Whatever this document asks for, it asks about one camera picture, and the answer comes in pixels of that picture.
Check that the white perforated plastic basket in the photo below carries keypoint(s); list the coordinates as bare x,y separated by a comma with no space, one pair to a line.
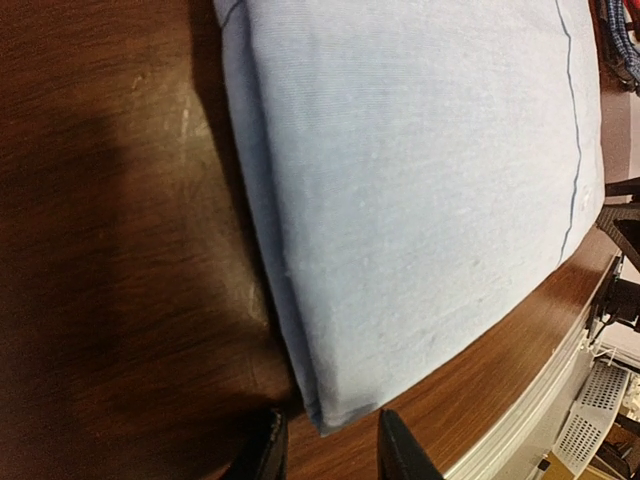
591,416

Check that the light blue long sleeve shirt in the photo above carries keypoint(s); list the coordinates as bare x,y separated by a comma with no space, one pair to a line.
414,169

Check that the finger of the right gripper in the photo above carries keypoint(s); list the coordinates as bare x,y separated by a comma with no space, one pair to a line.
621,223
623,188

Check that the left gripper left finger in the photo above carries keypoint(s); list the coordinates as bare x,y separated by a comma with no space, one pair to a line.
265,454

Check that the folded blue checked shirt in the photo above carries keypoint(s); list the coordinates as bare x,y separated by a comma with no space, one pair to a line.
619,25

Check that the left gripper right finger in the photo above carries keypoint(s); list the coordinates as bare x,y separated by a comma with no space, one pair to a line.
399,455

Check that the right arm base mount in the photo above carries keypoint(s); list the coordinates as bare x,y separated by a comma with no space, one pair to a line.
615,301

